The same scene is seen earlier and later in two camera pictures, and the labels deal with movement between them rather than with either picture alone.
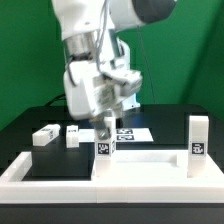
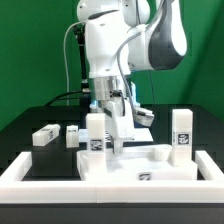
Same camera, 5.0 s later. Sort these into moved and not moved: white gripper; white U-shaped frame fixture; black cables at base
Moved: white gripper
Not moved: white U-shaped frame fixture; black cables at base
